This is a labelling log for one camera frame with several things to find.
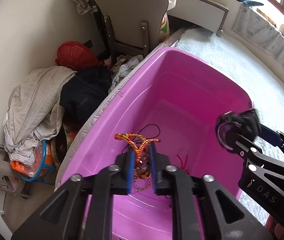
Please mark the dark blue clothing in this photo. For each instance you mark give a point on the dark blue clothing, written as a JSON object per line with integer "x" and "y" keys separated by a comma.
{"x": 87, "y": 92}

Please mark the white plastic bag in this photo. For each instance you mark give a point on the white plastic bag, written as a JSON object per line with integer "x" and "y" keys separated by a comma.
{"x": 173, "y": 1}

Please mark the blue basket with orange items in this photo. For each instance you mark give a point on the blue basket with orange items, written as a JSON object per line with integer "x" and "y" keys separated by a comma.
{"x": 38, "y": 167}

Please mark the grey desk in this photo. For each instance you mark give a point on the grey desk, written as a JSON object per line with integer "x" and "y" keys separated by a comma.
{"x": 202, "y": 10}

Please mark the grey plastic stool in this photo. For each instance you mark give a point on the grey plastic stool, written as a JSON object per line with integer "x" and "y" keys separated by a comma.
{"x": 5, "y": 175}

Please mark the bag with orange print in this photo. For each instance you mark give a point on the bag with orange print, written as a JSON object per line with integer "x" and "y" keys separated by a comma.
{"x": 164, "y": 27}

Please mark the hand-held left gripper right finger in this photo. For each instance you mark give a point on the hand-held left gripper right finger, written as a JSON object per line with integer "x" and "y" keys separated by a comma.
{"x": 153, "y": 170}

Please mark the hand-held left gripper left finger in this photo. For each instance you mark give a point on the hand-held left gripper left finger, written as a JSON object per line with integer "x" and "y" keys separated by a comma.
{"x": 131, "y": 170}

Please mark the purple plastic bin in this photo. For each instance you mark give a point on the purple plastic bin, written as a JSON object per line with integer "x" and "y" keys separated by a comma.
{"x": 177, "y": 85}

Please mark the white quilted blanket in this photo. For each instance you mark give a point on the white quilted blanket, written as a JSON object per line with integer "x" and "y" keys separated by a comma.
{"x": 257, "y": 75}

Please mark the white crumpled cloth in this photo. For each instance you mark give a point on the white crumpled cloth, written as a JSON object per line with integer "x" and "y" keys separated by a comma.
{"x": 127, "y": 67}

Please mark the grey chair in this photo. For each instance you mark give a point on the grey chair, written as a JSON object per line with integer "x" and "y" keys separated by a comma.
{"x": 132, "y": 12}

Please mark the red plastic basket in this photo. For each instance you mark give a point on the red plastic basket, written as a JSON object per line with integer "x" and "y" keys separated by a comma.
{"x": 75, "y": 55}

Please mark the checked clothing pile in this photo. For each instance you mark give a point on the checked clothing pile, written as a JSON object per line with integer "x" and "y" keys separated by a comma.
{"x": 34, "y": 105}

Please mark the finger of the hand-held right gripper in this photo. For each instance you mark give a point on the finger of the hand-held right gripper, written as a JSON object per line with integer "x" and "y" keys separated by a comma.
{"x": 269, "y": 135}
{"x": 264, "y": 180}

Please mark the black wrist watch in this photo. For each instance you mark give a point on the black wrist watch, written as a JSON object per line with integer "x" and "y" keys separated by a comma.
{"x": 242, "y": 122}

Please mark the grey padded bed bumper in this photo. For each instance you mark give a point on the grey padded bed bumper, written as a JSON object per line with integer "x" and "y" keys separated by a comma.
{"x": 264, "y": 30}

